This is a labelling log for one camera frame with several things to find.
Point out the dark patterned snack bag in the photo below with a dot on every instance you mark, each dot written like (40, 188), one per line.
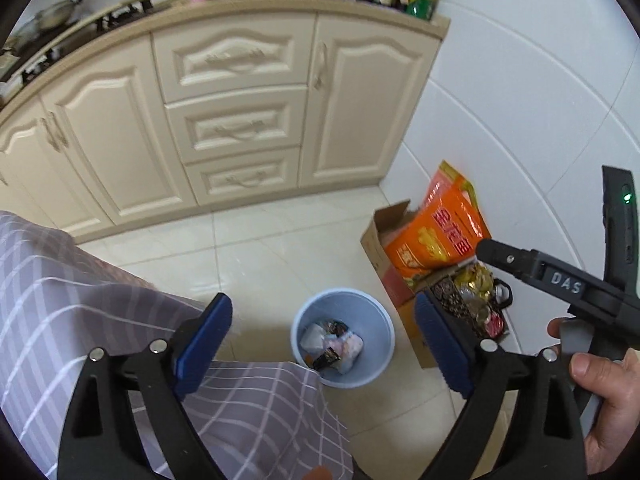
(455, 300)

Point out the clear plastic bag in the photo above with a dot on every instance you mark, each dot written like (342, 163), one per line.
(350, 347)

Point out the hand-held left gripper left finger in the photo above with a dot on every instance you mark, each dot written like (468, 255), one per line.
(200, 347)

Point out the brown cardboard box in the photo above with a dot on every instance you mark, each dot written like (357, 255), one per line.
(380, 260)

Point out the orange food bag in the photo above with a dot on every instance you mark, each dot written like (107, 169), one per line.
(440, 240)

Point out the light blue trash bin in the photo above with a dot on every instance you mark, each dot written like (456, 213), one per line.
(380, 350)

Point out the grey checkered tablecloth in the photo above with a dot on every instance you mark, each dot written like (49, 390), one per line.
(75, 300)

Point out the black glass gas hob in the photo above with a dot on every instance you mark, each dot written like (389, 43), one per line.
(115, 12)

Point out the person's left hand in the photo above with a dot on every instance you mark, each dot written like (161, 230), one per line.
(319, 474)

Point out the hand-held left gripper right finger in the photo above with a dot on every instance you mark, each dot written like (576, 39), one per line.
(442, 345)

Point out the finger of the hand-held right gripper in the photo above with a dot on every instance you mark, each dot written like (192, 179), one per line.
(505, 257)

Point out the person's right hand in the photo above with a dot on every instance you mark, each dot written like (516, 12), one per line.
(617, 410)

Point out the dark snack wrapper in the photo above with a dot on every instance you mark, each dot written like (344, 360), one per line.
(327, 357)

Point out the gold foil packet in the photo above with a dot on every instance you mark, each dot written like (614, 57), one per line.
(472, 277)

